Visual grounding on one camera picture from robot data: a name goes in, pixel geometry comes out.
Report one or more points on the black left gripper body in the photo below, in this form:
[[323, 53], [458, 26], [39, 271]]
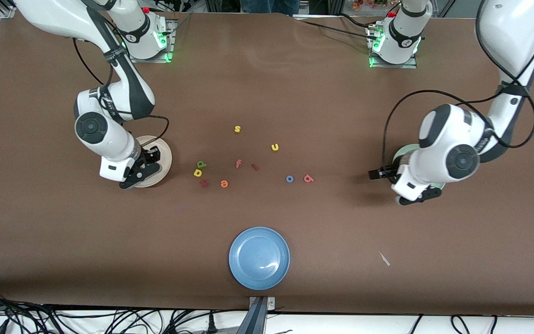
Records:
[[389, 171]]

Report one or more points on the green plate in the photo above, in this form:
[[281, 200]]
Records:
[[403, 150]]

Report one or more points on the beige plate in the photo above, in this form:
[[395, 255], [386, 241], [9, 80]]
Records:
[[165, 157]]

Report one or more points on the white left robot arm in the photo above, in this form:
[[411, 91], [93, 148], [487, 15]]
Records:
[[443, 148]]

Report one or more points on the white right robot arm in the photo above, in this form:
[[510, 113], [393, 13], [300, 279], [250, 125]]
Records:
[[109, 139]]

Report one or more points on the white paper scrap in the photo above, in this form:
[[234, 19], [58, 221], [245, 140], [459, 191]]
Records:
[[384, 259]]

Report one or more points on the grey aluminium extrusion post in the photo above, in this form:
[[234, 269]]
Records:
[[254, 320]]

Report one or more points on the blue plate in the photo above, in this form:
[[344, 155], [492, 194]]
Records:
[[259, 258]]

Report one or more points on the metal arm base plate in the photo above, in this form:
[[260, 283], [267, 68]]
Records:
[[408, 66], [132, 59]]

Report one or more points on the orange decorative items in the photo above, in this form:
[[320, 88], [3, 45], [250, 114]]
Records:
[[369, 3]]

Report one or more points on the black power plug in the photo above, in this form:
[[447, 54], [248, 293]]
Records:
[[211, 324]]

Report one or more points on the small metal bracket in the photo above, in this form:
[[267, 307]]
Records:
[[270, 303]]

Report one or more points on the maroon blocky letter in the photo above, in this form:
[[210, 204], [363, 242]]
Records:
[[204, 183]]

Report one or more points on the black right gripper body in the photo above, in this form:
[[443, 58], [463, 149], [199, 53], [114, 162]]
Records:
[[147, 157]]

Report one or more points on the yellow letter d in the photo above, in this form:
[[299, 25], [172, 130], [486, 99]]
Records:
[[197, 173]]

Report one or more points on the green letter p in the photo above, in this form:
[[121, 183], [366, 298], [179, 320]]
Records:
[[201, 164]]

